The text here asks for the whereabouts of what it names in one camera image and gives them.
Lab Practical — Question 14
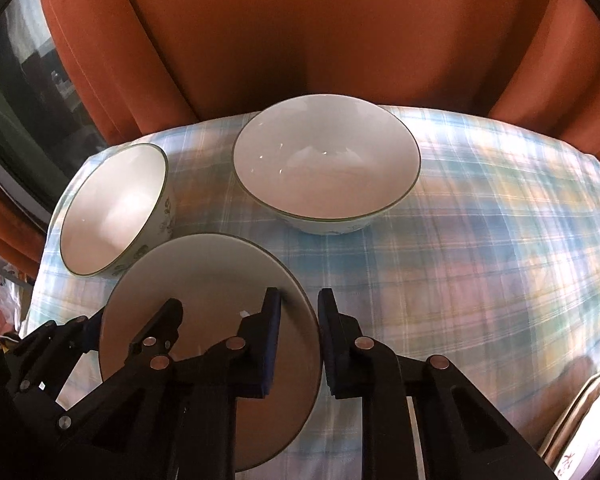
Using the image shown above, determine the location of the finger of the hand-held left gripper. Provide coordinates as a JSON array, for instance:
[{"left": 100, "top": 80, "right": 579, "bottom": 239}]
[
  {"left": 27, "top": 310, "right": 103, "bottom": 362},
  {"left": 127, "top": 298, "right": 185, "bottom": 357}
]

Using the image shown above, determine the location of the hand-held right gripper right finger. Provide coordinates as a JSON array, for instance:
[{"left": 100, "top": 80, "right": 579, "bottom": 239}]
[{"left": 318, "top": 287, "right": 558, "bottom": 480}]

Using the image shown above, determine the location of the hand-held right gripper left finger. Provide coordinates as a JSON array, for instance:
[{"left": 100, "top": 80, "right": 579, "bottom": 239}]
[{"left": 45, "top": 287, "right": 283, "bottom": 480}]

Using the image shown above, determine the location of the white blue floral bowl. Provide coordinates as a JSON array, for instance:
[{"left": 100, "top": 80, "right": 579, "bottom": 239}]
[
  {"left": 99, "top": 232, "right": 325, "bottom": 472},
  {"left": 231, "top": 94, "right": 421, "bottom": 235},
  {"left": 59, "top": 143, "right": 175, "bottom": 279}
]

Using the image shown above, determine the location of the large round yellow floral plate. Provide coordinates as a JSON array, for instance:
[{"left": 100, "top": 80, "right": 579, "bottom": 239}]
[{"left": 537, "top": 372, "right": 600, "bottom": 466}]

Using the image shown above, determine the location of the orange curtain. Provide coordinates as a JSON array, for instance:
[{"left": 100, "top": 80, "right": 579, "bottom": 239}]
[
  {"left": 35, "top": 0, "right": 600, "bottom": 161},
  {"left": 0, "top": 165, "right": 48, "bottom": 283}
]

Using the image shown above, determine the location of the pastel plaid tablecloth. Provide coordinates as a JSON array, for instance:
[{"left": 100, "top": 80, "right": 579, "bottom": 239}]
[{"left": 20, "top": 105, "right": 600, "bottom": 480}]

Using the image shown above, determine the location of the dark glass window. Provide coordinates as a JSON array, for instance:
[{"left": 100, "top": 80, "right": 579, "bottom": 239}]
[{"left": 0, "top": 0, "right": 112, "bottom": 226}]

